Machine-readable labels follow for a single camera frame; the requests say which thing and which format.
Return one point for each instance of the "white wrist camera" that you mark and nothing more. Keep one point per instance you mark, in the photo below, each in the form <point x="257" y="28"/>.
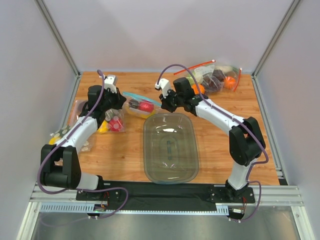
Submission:
<point x="164" y="85"/>
<point x="110" y="83"/>

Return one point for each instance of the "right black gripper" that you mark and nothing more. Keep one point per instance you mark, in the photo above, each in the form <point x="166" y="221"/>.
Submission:
<point x="167" y="100"/>

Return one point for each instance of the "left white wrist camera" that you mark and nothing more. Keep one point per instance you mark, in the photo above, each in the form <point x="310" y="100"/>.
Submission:
<point x="110" y="83"/>

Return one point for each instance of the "dark purple fake plum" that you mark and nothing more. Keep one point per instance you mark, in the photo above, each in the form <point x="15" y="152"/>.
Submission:
<point x="134" y="104"/>

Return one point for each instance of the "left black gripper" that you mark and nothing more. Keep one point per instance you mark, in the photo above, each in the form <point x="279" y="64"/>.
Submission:
<point x="116" y="100"/>

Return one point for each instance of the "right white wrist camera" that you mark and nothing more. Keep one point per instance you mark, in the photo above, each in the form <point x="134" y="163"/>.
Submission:
<point x="164" y="85"/>

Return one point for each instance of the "green fake cabbage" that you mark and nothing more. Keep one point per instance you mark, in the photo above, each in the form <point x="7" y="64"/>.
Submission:
<point x="191" y="80"/>

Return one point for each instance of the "clear plastic tub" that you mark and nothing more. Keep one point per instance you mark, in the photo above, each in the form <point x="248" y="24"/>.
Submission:
<point x="170" y="154"/>

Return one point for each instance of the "red zip bag back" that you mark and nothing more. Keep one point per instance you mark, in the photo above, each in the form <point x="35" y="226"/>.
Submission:
<point x="212" y="65"/>

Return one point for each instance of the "yellow fake pepper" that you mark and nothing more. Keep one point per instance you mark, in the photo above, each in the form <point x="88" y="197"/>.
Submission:
<point x="103" y="128"/>

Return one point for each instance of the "fake purple grapes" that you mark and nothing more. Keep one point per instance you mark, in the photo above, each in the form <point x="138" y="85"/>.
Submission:
<point x="213" y="82"/>

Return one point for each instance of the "orange fake tangerine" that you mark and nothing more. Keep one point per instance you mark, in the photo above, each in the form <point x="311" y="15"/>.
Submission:
<point x="199" y="89"/>

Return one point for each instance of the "black base strip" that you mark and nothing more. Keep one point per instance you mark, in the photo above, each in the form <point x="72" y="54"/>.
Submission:
<point x="148" y="196"/>

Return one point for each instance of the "red spotted fake mushroom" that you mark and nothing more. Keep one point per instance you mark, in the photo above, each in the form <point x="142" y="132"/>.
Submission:
<point x="115" y="124"/>

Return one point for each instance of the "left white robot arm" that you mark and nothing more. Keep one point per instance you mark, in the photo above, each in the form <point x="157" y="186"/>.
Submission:
<point x="59" y="163"/>

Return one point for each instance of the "clear bag far left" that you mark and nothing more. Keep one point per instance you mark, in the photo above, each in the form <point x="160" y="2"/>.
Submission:
<point x="56" y="136"/>

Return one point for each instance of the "blue zip top bag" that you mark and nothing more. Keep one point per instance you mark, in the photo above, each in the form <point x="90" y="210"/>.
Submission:
<point x="130" y="95"/>

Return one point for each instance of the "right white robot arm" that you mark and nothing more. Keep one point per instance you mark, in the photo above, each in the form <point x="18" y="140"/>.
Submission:
<point x="246" y="142"/>

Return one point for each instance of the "yellow fake lemon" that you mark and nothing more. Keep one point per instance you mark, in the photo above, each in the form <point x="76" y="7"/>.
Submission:
<point x="138" y="113"/>

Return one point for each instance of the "clear bag with mushroom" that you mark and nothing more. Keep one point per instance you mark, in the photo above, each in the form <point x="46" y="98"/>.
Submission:
<point x="111" y="113"/>

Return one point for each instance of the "red fake apple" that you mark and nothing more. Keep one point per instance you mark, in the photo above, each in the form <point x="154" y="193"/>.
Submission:
<point x="146" y="106"/>

